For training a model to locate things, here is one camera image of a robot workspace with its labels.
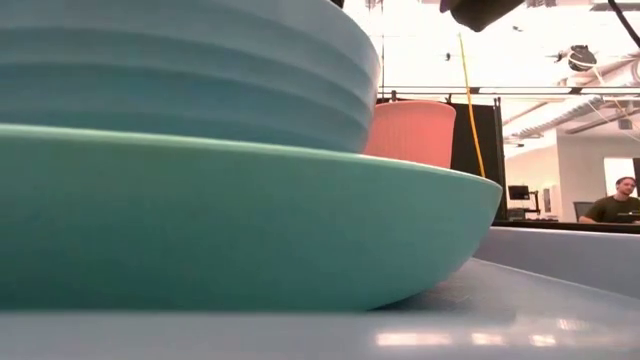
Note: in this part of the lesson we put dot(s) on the small black monitor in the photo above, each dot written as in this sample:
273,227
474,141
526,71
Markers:
518,192

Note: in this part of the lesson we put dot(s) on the black hanging camera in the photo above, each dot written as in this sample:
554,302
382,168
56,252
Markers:
580,57

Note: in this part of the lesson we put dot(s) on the light blue bowl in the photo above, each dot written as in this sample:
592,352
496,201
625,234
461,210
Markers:
175,75

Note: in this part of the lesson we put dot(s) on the grey office chair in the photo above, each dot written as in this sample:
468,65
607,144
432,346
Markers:
581,210

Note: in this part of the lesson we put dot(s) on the long light bar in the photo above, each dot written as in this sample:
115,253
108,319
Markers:
525,91

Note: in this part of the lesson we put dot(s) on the person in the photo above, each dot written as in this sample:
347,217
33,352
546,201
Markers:
612,207

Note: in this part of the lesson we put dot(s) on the black partition screen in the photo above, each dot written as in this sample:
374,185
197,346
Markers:
492,150

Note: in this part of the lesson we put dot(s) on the black aluminium table frame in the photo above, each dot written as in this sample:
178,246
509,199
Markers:
550,227

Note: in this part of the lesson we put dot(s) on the green plate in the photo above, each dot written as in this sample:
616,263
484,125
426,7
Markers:
225,225

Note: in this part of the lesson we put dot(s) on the pink cup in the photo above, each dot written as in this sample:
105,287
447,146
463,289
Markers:
415,132

